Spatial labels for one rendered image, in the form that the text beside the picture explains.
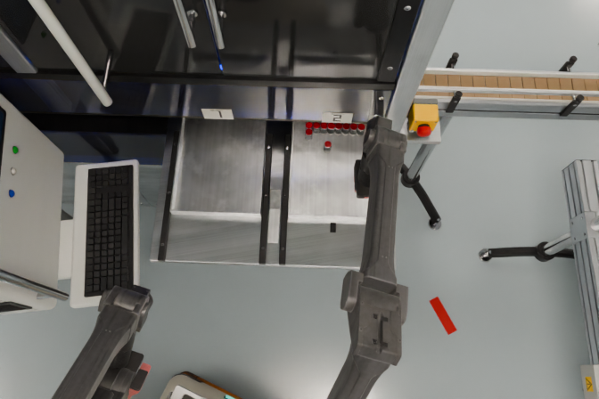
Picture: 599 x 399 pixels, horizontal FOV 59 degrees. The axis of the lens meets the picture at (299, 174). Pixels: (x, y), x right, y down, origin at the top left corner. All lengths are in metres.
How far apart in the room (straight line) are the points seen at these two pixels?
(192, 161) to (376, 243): 0.82
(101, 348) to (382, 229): 0.53
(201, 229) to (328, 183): 0.39
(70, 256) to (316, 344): 1.12
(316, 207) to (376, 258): 0.63
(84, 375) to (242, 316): 1.50
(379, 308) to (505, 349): 1.65
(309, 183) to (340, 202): 0.11
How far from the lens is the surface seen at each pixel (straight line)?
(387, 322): 0.91
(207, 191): 1.60
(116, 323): 1.02
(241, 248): 1.54
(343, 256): 1.53
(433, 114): 1.56
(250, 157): 1.62
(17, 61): 1.49
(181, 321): 2.44
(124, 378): 1.16
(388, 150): 1.11
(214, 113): 1.54
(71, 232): 1.77
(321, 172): 1.60
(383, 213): 1.01
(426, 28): 1.19
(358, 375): 0.91
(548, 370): 2.59
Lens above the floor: 2.37
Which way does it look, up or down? 69 degrees down
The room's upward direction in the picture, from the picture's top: straight up
